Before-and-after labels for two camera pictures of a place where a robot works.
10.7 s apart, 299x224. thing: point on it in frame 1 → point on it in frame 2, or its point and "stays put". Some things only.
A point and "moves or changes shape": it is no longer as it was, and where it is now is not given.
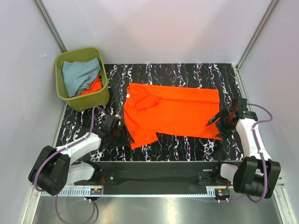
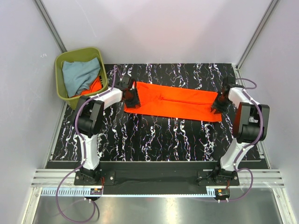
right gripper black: [225, 133] → [219, 109]
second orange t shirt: [96, 85] stays put
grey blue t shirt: [78, 75] stays put
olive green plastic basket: [81, 78] stays put
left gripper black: [126, 138] → [135, 101]
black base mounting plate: [156, 178] stays put
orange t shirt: [150, 110] moves or changes shape
